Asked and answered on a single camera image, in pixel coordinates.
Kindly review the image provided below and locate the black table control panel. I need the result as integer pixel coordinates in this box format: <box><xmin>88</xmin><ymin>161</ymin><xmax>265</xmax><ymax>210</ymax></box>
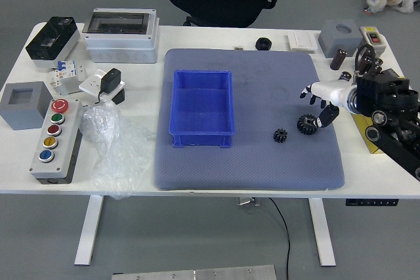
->
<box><xmin>345</xmin><ymin>198</ymin><xmax>400</xmax><ymax>207</ymax></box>

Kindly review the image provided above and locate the metal base plate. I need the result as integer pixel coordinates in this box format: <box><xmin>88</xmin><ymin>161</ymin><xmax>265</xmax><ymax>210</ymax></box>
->
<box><xmin>111</xmin><ymin>264</ymin><xmax>277</xmax><ymax>280</ymax></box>

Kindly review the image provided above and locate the black power adapter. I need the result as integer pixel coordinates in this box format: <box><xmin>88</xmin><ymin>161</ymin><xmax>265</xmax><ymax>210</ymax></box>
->
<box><xmin>97</xmin><ymin>68</ymin><xmax>122</xmax><ymax>104</ymax></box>

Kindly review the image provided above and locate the grey distribution box clear lid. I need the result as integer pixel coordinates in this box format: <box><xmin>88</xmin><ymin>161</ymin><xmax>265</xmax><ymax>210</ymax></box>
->
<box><xmin>84</xmin><ymin>7</ymin><xmax>161</xmax><ymax>64</ymax></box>

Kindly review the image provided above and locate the small black gear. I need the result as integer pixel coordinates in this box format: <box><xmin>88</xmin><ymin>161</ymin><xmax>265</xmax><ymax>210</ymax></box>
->
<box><xmin>272</xmin><ymin>128</ymin><xmax>289</xmax><ymax>144</ymax></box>

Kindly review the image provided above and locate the black round nut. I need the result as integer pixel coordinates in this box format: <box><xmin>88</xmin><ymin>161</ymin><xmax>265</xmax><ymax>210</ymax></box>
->
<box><xmin>255</xmin><ymin>37</ymin><xmax>273</xmax><ymax>51</ymax></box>

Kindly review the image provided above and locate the yellow white booklet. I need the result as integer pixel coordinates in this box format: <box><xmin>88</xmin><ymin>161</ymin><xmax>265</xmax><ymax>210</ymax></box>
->
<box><xmin>354</xmin><ymin>114</ymin><xmax>385</xmax><ymax>155</ymax></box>

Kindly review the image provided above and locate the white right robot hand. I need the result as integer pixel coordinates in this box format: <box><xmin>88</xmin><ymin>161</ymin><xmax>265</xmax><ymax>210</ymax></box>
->
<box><xmin>299</xmin><ymin>80</ymin><xmax>357</xmax><ymax>129</ymax></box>

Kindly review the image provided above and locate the grey-blue foam mat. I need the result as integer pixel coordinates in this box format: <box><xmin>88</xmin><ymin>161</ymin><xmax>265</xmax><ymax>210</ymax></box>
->
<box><xmin>154</xmin><ymin>47</ymin><xmax>346</xmax><ymax>191</ymax></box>

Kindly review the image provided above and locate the blue plastic box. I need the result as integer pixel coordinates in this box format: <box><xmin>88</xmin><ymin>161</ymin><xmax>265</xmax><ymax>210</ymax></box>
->
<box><xmin>167</xmin><ymin>69</ymin><xmax>236</xmax><ymax>149</ymax></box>

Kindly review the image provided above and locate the metal bracket under table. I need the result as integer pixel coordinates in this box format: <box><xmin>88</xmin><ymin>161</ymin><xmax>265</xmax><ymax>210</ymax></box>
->
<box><xmin>234</xmin><ymin>197</ymin><xmax>262</xmax><ymax>207</ymax></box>

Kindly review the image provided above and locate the clear plastic bag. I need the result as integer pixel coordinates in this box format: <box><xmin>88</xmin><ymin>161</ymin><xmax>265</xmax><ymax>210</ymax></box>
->
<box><xmin>79</xmin><ymin>102</ymin><xmax>157</xmax><ymax>201</ymax></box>

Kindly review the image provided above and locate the grey cube round hole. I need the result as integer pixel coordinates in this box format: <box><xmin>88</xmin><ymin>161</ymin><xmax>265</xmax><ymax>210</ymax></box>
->
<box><xmin>318</xmin><ymin>19</ymin><xmax>360</xmax><ymax>59</ymax></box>

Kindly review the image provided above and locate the black and white enclosure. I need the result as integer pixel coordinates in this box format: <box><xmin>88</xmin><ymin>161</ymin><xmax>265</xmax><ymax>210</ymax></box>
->
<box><xmin>25</xmin><ymin>16</ymin><xmax>81</xmax><ymax>70</ymax></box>

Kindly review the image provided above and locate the grey push button station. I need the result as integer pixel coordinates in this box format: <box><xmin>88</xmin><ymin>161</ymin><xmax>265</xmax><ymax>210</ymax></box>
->
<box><xmin>28</xmin><ymin>98</ymin><xmax>83</xmax><ymax>185</ymax></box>

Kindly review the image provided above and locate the black floor cable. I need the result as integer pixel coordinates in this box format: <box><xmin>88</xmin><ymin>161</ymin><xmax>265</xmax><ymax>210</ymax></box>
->
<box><xmin>268</xmin><ymin>197</ymin><xmax>292</xmax><ymax>280</ymax></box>

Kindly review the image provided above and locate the grey switch box red button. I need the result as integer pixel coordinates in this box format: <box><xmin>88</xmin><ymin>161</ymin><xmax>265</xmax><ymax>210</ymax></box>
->
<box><xmin>358</xmin><ymin>26</ymin><xmax>390</xmax><ymax>54</ymax></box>

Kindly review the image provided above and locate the white wall switch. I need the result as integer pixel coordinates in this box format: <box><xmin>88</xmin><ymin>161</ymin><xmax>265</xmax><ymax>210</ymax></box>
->
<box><xmin>287</xmin><ymin>30</ymin><xmax>318</xmax><ymax>53</ymax></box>

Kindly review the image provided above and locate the grey cube square hole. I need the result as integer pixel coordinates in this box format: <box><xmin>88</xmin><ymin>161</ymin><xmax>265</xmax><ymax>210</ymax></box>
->
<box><xmin>0</xmin><ymin>81</ymin><xmax>50</xmax><ymax>131</ymax></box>

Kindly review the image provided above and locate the black plug block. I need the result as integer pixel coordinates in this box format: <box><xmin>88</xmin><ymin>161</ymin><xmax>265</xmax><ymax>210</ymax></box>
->
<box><xmin>111</xmin><ymin>89</ymin><xmax>126</xmax><ymax>106</ymax></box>

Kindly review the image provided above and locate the blue white circuit breaker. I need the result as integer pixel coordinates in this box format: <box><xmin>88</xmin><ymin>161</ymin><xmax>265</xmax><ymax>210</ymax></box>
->
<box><xmin>55</xmin><ymin>59</ymin><xmax>78</xmax><ymax>81</ymax></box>

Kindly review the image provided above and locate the big black gear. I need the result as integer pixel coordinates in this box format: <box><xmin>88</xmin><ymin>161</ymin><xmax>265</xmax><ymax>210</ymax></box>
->
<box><xmin>297</xmin><ymin>113</ymin><xmax>318</xmax><ymax>136</ymax></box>

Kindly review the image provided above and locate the white table leg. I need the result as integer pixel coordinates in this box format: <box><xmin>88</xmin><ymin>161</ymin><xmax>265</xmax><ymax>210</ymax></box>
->
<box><xmin>73</xmin><ymin>194</ymin><xmax>105</xmax><ymax>266</ymax></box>
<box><xmin>308</xmin><ymin>198</ymin><xmax>337</xmax><ymax>267</ymax></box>

